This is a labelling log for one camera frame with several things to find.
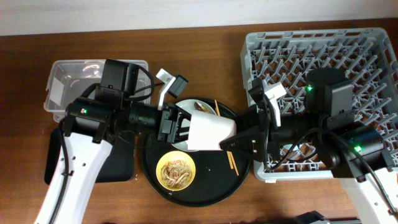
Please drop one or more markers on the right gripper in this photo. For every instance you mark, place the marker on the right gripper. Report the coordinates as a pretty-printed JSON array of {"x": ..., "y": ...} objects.
[{"x": 265, "y": 132}]

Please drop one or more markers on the yellow bowl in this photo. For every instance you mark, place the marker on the yellow bowl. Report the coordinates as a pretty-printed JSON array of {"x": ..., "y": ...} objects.
[{"x": 171, "y": 156}]

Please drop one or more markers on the grey dishwasher rack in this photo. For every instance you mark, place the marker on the grey dishwasher rack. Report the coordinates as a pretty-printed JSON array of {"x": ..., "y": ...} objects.
[{"x": 365, "y": 56}]

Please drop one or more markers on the pink cup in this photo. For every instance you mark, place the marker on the pink cup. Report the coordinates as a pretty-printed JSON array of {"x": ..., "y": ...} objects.
[{"x": 207, "y": 130}]

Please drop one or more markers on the food scraps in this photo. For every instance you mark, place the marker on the food scraps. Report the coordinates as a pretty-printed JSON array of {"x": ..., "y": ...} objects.
[{"x": 176, "y": 174}]

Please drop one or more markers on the grey plate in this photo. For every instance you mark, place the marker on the grey plate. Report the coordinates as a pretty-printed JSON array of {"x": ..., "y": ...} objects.
[{"x": 189, "y": 106}]

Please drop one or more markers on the gold foil wrapper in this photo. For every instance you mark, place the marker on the gold foil wrapper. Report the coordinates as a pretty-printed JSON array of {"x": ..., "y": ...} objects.
[{"x": 200, "y": 107}]

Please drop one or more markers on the wooden chopstick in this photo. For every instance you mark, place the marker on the wooden chopstick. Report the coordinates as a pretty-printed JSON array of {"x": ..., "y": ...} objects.
[{"x": 232, "y": 163}]

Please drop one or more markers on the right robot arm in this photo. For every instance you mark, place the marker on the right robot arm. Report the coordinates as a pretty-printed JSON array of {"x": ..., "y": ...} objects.
[{"x": 354, "y": 153}]

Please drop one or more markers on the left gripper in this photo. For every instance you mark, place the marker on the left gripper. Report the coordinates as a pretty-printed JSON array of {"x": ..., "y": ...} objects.
[{"x": 171, "y": 125}]

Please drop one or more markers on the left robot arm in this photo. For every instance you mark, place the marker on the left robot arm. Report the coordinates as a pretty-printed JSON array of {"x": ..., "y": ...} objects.
[{"x": 85, "y": 145}]

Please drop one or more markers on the black rectangular tray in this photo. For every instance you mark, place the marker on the black rectangular tray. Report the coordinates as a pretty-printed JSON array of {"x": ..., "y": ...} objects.
[{"x": 118, "y": 167}]

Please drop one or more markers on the round black tray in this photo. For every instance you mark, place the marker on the round black tray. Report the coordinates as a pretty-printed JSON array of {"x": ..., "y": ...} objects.
[{"x": 214, "y": 181}]

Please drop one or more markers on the clear plastic bin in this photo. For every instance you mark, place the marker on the clear plastic bin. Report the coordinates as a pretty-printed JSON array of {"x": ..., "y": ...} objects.
[{"x": 71, "y": 77}]

